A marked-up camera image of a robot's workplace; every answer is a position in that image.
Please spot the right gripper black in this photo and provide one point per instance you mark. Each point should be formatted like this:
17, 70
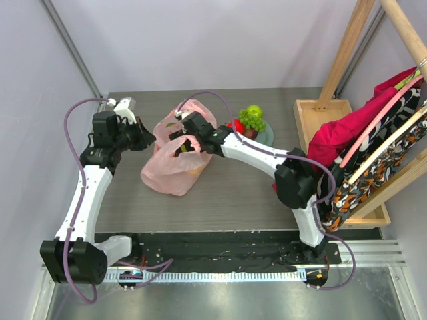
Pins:
186, 137

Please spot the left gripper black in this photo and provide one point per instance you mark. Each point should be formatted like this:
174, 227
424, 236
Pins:
141, 132

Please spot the pink plastic bag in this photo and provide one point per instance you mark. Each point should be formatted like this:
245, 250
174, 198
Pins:
166, 173

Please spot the green grapes bunch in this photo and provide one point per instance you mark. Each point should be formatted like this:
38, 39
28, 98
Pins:
251, 122

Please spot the green apple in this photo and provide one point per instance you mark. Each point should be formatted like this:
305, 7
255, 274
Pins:
255, 111

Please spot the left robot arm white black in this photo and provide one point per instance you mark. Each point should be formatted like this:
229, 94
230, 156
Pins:
74, 251

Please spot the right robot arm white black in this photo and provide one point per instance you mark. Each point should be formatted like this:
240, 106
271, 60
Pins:
293, 175

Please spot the dark purple plum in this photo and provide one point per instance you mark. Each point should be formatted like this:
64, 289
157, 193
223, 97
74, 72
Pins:
250, 134

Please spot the grey plate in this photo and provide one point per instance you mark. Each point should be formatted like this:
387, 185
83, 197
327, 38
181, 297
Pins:
265, 137

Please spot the magenta cloth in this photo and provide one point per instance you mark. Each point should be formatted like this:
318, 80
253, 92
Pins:
334, 136

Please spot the patterned black orange cloth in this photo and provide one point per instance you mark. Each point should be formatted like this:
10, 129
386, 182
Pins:
347, 196

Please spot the cream hanger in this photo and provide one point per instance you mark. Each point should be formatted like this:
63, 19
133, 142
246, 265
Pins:
396, 135

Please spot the wooden round pole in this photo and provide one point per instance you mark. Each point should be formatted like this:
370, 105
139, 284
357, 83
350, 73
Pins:
407, 33

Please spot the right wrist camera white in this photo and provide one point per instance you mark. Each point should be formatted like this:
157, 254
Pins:
182, 114

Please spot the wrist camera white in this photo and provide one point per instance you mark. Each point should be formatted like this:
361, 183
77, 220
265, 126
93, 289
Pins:
182, 114
124, 108

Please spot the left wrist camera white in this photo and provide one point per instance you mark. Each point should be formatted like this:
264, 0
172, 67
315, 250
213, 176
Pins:
124, 108

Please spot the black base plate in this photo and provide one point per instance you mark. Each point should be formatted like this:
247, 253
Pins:
230, 251

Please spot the white slotted cable duct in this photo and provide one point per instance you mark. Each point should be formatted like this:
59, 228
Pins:
118, 275

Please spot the aluminium frame rail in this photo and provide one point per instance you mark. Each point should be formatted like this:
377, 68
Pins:
70, 46

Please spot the wooden upright post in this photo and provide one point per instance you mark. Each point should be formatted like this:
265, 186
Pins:
349, 40

